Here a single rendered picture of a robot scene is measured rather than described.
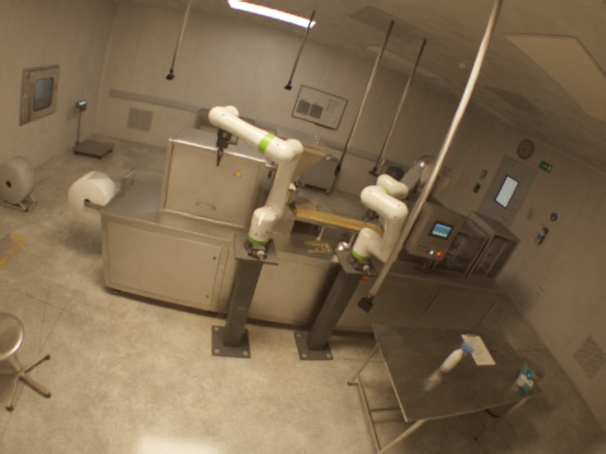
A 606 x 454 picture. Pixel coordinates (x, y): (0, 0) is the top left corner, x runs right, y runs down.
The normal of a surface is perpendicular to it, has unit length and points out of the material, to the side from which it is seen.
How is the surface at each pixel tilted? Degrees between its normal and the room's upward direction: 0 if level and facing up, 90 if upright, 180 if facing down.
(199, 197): 90
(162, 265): 90
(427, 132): 90
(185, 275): 90
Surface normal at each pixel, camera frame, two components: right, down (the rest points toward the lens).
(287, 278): 0.11, 0.49
